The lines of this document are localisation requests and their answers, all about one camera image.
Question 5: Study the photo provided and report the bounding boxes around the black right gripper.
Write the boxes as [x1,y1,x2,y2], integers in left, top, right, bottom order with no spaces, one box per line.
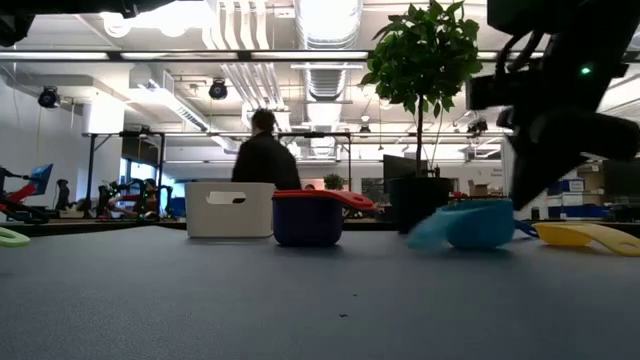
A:
[467,29,640,210]

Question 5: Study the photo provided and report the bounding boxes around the blue measuring cup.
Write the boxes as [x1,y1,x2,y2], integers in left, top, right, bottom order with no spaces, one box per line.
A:
[513,218,540,239]

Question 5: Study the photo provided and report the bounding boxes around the yellow measuring cup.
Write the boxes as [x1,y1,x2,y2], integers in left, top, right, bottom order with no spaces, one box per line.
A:
[532,221,640,258]

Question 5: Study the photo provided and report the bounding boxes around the teal measuring cup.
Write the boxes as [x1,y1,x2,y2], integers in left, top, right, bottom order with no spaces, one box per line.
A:
[406,198,516,251]

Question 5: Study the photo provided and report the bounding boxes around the red measuring cup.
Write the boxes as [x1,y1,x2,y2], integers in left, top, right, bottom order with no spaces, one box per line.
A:
[271,189,378,212]

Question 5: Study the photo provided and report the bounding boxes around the green measuring cup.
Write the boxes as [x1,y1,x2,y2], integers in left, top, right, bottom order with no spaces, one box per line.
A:
[0,226,32,249]

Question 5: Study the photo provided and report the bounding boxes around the white plastic basket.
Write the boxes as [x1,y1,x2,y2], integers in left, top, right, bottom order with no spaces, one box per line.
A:
[184,181,278,240]

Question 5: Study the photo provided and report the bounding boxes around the blue storage bins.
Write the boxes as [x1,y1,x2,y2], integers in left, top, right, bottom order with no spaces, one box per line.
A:
[546,177,609,220]

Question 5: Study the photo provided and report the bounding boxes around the cardboard box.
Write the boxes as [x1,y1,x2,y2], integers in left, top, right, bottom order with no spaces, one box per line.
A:
[467,179,494,197]

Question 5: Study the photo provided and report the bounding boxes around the green potted plant black pot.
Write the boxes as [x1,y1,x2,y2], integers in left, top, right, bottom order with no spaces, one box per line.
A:
[359,0,485,235]

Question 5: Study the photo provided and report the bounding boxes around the black monitor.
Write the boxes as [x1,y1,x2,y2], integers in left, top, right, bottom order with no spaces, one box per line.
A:
[382,154,430,195]

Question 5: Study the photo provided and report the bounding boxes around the small green plant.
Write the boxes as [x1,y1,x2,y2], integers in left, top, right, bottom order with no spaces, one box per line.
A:
[322,172,347,191]

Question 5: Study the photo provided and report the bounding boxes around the person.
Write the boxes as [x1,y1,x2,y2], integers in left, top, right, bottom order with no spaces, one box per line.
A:
[230,107,303,191]
[107,178,161,220]

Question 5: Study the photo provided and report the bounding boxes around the black ceiling spotlight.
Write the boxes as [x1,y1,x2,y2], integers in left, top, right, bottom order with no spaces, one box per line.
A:
[208,78,229,101]
[37,85,61,109]

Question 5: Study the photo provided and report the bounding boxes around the silver ventilation duct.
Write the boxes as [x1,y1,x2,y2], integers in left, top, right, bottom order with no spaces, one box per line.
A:
[293,0,365,104]

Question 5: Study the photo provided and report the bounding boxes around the black workstation frame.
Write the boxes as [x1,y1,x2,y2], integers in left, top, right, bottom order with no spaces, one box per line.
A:
[82,130,167,219]
[277,131,354,191]

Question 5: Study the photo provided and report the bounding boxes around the black metal table frame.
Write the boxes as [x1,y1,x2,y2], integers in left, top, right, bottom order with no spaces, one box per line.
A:
[0,219,640,239]

